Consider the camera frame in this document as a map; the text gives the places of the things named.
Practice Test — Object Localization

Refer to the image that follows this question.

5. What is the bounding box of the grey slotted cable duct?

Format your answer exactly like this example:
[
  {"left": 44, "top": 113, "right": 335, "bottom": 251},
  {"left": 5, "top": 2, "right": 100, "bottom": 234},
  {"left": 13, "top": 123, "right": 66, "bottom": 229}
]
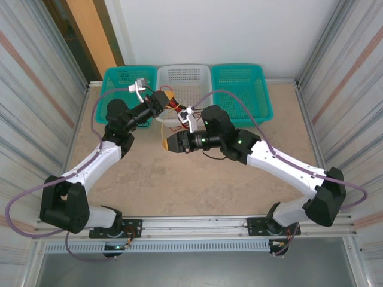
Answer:
[{"left": 44, "top": 240, "right": 272, "bottom": 254}]

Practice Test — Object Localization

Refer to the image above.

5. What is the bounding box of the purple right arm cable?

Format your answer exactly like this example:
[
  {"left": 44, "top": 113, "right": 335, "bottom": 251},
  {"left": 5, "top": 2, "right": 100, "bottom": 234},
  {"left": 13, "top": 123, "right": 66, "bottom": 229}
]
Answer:
[{"left": 193, "top": 89, "right": 369, "bottom": 258}]

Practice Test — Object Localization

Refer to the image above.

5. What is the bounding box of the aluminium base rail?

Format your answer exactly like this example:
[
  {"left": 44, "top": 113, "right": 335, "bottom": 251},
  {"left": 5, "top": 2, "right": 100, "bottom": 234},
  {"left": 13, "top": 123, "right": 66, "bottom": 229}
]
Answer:
[{"left": 34, "top": 215, "right": 358, "bottom": 240}]

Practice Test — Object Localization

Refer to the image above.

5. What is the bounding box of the orange wooden door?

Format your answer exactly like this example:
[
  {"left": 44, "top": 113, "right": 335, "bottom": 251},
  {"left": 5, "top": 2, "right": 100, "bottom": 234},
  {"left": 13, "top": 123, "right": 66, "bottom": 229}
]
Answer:
[{"left": 65, "top": 0, "right": 126, "bottom": 80}]

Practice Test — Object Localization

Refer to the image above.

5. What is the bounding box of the white perforated plastic basket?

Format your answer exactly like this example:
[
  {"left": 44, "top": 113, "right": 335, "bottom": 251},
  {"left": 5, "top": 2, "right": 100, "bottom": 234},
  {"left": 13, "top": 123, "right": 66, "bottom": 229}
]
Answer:
[{"left": 154, "top": 63, "right": 215, "bottom": 128}]

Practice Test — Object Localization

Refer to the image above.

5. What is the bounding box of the teal perforated plastic basket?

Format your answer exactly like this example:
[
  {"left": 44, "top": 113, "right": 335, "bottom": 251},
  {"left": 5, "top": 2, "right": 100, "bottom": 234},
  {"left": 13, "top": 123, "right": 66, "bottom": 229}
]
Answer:
[
  {"left": 211, "top": 63, "right": 275, "bottom": 129},
  {"left": 95, "top": 65, "right": 159, "bottom": 130}
]

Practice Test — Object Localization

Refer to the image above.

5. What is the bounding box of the red and black wire bundle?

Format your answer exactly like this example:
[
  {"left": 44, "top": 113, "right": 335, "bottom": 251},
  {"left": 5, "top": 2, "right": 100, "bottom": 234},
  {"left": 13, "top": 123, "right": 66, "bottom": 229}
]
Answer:
[{"left": 167, "top": 100, "right": 204, "bottom": 120}]

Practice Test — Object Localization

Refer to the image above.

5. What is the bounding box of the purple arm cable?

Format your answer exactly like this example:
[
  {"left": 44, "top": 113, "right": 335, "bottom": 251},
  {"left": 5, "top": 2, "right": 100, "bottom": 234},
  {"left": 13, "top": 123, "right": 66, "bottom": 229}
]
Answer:
[
  {"left": 5, "top": 87, "right": 134, "bottom": 263},
  {"left": 193, "top": 89, "right": 369, "bottom": 258}
]

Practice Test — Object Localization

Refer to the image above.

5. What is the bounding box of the dark brown door frame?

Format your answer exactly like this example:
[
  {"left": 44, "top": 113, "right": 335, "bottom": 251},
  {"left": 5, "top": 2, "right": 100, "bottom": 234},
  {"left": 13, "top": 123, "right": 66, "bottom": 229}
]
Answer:
[{"left": 41, "top": 0, "right": 104, "bottom": 81}]

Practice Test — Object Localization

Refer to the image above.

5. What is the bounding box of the thin black right gripper wire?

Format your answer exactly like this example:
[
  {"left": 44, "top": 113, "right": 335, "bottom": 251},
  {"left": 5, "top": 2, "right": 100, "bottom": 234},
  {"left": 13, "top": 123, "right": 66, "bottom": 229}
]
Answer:
[{"left": 202, "top": 150, "right": 229, "bottom": 161}]

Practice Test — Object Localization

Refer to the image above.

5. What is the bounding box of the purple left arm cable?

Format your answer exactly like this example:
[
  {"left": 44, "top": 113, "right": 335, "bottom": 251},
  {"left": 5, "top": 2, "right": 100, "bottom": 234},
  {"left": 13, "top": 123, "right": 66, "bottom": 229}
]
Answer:
[{"left": 5, "top": 87, "right": 134, "bottom": 263}]

